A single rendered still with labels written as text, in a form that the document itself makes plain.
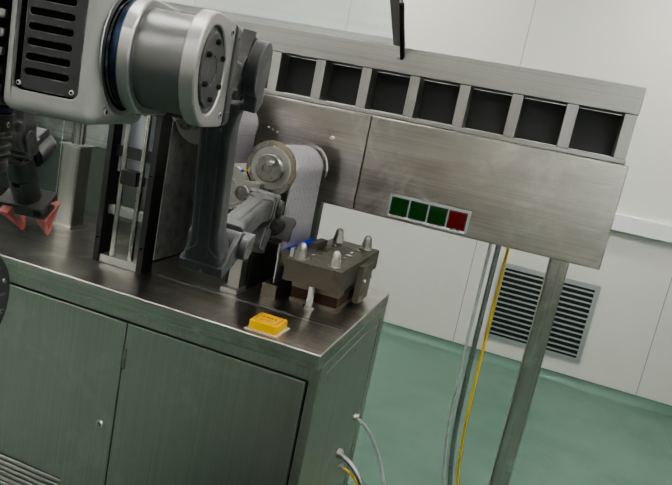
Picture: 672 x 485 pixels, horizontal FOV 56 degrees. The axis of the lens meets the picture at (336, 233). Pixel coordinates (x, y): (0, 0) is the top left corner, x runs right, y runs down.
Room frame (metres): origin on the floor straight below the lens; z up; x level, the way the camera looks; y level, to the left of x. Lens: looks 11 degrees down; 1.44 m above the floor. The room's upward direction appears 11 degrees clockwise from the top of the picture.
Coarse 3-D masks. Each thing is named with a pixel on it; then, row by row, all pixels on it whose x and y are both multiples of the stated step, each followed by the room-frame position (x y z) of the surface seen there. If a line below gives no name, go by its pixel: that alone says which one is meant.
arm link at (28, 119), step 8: (16, 112) 1.22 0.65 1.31; (24, 112) 1.23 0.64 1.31; (16, 120) 1.22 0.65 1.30; (24, 120) 1.23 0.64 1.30; (32, 120) 1.26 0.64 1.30; (16, 128) 1.22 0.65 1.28; (24, 128) 1.24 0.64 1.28; (32, 128) 1.26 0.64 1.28; (16, 136) 1.23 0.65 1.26; (16, 144) 1.23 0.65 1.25; (24, 152) 1.25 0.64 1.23
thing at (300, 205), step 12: (288, 192) 1.69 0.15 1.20; (300, 192) 1.76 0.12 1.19; (312, 192) 1.86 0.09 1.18; (288, 204) 1.69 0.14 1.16; (300, 204) 1.78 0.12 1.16; (312, 204) 1.88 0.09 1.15; (288, 216) 1.71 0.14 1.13; (300, 216) 1.80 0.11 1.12; (312, 216) 1.90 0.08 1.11; (300, 228) 1.82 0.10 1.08; (300, 240) 1.84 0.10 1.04
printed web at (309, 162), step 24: (192, 144) 1.91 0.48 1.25; (240, 144) 1.89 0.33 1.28; (168, 168) 1.80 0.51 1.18; (192, 168) 1.93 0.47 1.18; (312, 168) 1.83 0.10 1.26; (168, 192) 1.82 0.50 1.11; (192, 192) 1.95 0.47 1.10; (168, 216) 1.84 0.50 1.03; (192, 216) 1.97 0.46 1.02; (168, 240) 1.86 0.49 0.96
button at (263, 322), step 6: (252, 318) 1.42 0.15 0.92; (258, 318) 1.42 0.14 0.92; (264, 318) 1.43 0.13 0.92; (270, 318) 1.44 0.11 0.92; (276, 318) 1.45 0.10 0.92; (282, 318) 1.46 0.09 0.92; (252, 324) 1.41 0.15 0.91; (258, 324) 1.40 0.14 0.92; (264, 324) 1.40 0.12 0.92; (270, 324) 1.40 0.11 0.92; (276, 324) 1.41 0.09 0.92; (282, 324) 1.43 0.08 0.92; (258, 330) 1.40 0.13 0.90; (264, 330) 1.40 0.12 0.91; (270, 330) 1.40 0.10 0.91; (276, 330) 1.39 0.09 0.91; (282, 330) 1.43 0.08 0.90
